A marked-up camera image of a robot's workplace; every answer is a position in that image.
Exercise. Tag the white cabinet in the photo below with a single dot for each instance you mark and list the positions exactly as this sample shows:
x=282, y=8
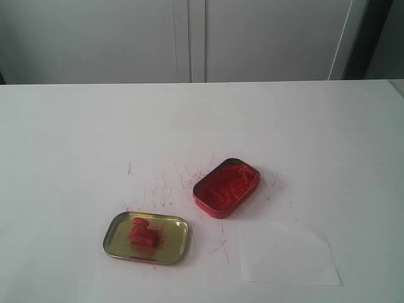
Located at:
x=44, y=42

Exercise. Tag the dark vertical post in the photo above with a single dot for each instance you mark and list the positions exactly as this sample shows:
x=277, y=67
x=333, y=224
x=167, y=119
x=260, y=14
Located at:
x=366, y=39

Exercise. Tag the red stamp block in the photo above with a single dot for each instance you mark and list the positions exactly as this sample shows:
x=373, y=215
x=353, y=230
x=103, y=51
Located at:
x=142, y=234

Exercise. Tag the red ink pad tin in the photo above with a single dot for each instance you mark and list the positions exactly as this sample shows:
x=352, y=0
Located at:
x=226, y=187

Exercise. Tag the white paper sheet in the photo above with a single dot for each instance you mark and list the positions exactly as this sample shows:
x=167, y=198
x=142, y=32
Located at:
x=286, y=254

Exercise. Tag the gold metal tin lid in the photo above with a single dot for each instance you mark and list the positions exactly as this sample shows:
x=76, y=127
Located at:
x=172, y=243

